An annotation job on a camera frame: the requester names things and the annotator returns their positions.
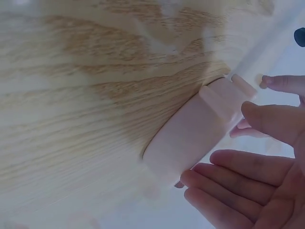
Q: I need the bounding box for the person's right hand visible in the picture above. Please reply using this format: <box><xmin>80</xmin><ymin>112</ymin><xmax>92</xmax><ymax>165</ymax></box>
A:
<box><xmin>180</xmin><ymin>75</ymin><xmax>305</xmax><ymax>229</ymax></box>

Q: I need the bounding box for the pale pink round lidded container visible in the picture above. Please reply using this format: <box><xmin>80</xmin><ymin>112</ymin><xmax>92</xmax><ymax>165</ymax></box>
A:
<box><xmin>140</xmin><ymin>73</ymin><xmax>259</xmax><ymax>188</ymax></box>

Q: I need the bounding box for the dark round object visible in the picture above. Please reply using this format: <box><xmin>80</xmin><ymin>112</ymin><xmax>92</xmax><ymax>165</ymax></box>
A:
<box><xmin>294</xmin><ymin>28</ymin><xmax>305</xmax><ymax>47</ymax></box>

